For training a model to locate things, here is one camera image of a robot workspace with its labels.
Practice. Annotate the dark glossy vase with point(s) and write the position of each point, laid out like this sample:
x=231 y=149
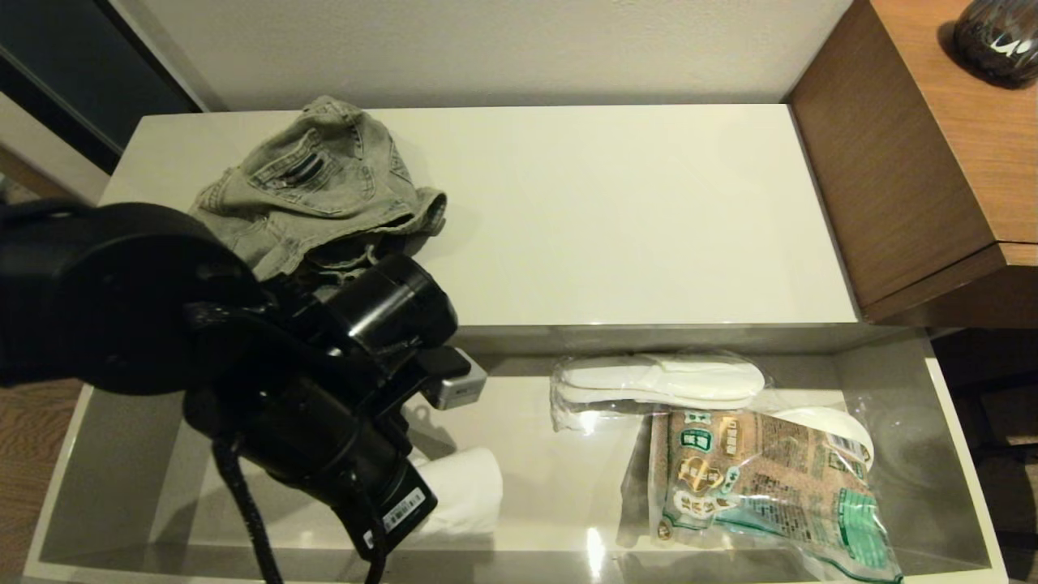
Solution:
x=997 y=40

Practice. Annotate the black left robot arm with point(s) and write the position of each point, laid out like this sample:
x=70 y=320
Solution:
x=113 y=300

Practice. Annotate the brown and green snack bag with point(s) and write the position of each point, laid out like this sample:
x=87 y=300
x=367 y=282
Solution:
x=754 y=487

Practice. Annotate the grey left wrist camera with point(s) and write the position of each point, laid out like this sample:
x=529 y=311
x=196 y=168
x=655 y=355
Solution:
x=458 y=381

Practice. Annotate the dark door panel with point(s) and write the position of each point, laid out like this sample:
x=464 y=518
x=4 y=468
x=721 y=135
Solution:
x=81 y=65

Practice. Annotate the white toilet paper roll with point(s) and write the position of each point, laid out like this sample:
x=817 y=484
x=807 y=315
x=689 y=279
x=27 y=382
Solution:
x=462 y=491

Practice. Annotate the grey denim shorts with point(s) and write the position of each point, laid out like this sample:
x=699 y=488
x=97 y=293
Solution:
x=324 y=178

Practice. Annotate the grey cabinet drawer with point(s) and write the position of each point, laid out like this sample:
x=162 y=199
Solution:
x=551 y=487

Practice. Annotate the white slippers in plastic bag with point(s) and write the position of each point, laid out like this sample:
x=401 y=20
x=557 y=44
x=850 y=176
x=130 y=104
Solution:
x=657 y=381

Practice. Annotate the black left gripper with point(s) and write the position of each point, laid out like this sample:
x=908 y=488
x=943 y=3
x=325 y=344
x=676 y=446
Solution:
x=316 y=454

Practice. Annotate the white paper plates pack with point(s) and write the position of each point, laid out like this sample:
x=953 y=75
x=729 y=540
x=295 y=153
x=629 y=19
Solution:
x=839 y=430

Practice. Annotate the brown wooden desk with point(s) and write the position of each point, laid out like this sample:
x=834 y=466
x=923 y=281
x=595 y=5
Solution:
x=908 y=146

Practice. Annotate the grey glossy low cabinet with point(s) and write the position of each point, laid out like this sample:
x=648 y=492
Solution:
x=632 y=211

